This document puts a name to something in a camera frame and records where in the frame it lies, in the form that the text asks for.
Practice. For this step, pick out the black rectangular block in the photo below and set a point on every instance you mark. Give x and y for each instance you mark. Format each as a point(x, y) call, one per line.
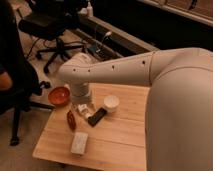
point(97, 116)

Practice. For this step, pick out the seated person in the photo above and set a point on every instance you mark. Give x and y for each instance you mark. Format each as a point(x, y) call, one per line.
point(15, 71)

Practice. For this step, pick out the white bottle on ledge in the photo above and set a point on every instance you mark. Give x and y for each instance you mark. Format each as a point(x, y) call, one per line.
point(89, 9)

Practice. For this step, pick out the white plug with cable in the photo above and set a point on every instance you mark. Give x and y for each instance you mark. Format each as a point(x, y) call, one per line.
point(106, 36)

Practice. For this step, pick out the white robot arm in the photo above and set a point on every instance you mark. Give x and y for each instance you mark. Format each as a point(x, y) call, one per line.
point(179, 107)

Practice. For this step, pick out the orange ceramic bowl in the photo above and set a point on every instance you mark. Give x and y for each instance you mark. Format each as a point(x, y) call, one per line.
point(59, 96)

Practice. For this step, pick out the white cup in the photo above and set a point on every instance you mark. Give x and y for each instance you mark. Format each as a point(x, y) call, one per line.
point(111, 103)

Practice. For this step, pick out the black office chair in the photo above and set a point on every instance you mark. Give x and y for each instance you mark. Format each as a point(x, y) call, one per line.
point(48, 20)

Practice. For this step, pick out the black chair under person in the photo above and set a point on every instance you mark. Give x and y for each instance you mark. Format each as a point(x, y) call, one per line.
point(18, 99)

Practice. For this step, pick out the dark red pepper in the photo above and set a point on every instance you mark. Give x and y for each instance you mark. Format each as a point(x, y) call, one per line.
point(71, 120)

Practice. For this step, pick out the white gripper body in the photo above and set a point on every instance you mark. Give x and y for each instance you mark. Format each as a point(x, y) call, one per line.
point(84, 110)

